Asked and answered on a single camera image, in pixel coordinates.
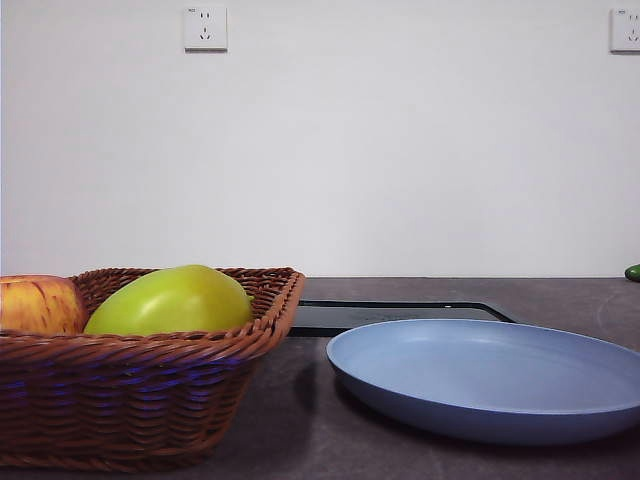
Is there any blue round plate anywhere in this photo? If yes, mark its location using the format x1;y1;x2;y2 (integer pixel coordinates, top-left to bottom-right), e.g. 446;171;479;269
325;319;640;447

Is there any brown wicker basket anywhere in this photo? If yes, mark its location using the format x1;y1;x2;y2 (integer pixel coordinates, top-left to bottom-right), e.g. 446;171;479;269
0;266;307;472

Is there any black flat tray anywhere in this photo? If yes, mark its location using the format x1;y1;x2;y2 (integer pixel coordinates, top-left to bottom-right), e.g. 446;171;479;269
288;299;516;338

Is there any green mango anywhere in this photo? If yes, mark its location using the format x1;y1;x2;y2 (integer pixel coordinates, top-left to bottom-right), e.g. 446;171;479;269
83;264;255;337

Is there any red yellow apple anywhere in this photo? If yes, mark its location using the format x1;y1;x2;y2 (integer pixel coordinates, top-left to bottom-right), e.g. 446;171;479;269
0;274;90;336

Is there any white wall socket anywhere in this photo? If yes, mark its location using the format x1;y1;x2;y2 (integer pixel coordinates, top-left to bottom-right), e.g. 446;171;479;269
183;6;229;53
608;7;640;55

